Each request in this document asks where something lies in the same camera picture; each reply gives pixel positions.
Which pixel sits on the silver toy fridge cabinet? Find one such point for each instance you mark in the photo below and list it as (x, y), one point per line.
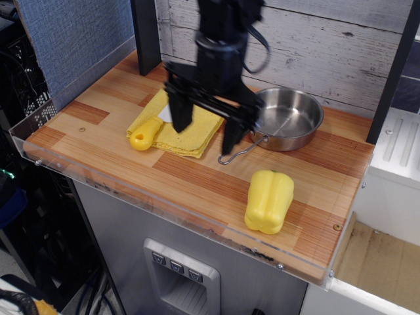
(160, 267)

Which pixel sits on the blue fabric panel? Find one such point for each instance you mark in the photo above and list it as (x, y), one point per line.
(77, 42)

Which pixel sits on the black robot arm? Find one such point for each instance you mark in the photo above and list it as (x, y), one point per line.
(229, 22)

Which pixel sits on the clear acrylic table guard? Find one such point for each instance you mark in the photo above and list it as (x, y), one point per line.
(86, 141)

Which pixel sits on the yellow folded cloth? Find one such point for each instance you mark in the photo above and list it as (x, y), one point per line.
(192, 141)

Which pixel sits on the yellow object bottom left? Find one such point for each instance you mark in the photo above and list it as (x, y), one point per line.
(45, 308)

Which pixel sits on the dark right vertical post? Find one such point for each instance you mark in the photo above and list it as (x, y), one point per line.
(402, 53)

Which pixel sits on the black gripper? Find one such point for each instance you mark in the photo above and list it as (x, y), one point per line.
(215, 84)

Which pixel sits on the dark vertical post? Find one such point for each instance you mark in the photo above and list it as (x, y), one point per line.
(402, 53)
(146, 35)

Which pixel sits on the dark left vertical post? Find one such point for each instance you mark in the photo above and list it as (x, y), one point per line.
(146, 35)

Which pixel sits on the white toy sink unit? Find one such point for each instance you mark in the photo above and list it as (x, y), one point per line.
(377, 267)

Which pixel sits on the toy knife yellow handle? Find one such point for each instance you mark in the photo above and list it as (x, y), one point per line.
(143, 136)

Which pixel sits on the yellow toy bell pepper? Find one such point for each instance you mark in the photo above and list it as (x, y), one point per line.
(269, 198)

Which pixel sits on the stainless steel pot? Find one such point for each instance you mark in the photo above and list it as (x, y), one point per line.
(287, 122)

